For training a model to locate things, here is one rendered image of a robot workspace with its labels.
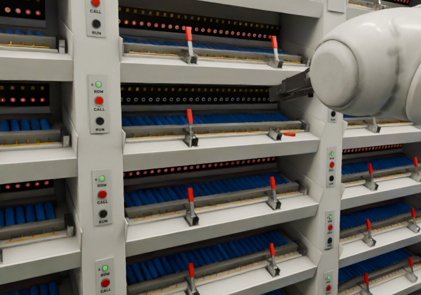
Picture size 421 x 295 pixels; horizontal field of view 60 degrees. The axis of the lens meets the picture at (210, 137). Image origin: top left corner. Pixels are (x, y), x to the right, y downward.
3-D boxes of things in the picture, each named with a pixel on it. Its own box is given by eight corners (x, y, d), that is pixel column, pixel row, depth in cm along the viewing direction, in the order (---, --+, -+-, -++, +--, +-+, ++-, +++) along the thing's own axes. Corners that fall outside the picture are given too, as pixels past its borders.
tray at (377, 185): (440, 188, 148) (455, 158, 143) (336, 211, 118) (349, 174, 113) (397, 163, 164) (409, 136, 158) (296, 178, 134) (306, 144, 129)
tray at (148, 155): (316, 152, 112) (326, 123, 108) (121, 172, 82) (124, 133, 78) (277, 125, 127) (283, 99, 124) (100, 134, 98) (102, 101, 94)
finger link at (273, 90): (294, 95, 74) (291, 95, 73) (272, 102, 80) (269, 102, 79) (292, 80, 74) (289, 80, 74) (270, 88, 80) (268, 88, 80)
